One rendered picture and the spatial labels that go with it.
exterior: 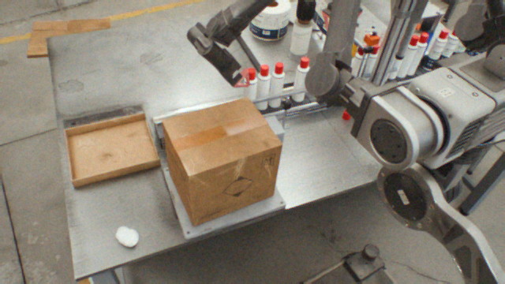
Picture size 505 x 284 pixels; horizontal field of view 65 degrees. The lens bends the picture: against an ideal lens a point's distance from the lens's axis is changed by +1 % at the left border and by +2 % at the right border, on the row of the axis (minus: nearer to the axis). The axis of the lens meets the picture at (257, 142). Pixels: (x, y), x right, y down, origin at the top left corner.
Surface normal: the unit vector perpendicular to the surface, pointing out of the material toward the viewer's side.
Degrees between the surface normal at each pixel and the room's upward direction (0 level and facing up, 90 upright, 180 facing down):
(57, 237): 0
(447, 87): 0
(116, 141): 0
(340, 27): 49
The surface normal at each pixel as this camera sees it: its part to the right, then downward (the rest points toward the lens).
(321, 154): 0.07, -0.68
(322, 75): -0.61, -0.17
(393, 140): -0.85, 0.34
